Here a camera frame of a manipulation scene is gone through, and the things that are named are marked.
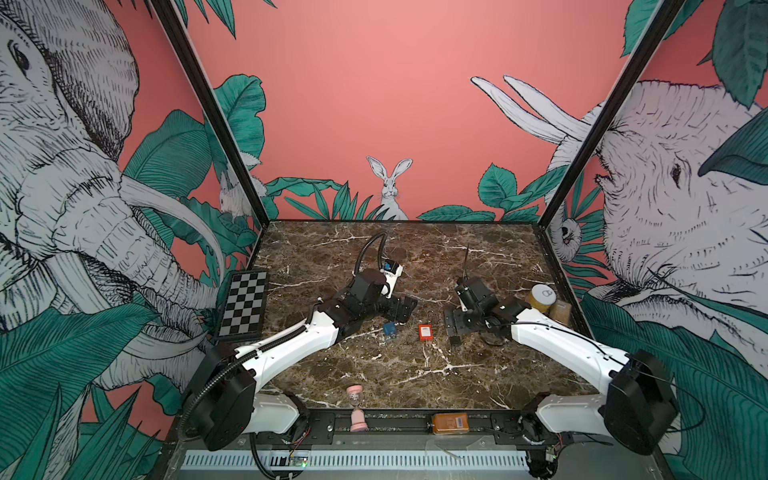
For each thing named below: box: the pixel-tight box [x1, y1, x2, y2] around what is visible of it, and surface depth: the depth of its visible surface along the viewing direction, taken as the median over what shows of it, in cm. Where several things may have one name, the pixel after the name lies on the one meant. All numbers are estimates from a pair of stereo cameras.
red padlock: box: [419, 324, 434, 342], surface depth 92 cm
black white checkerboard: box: [216, 269, 269, 340], surface depth 95 cm
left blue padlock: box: [383, 322, 397, 335], surface depth 92 cm
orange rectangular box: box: [433, 413, 469, 435], surface depth 73 cm
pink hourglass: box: [346, 384, 369, 433], surface depth 77 cm
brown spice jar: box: [548, 299, 572, 327], surface depth 93 cm
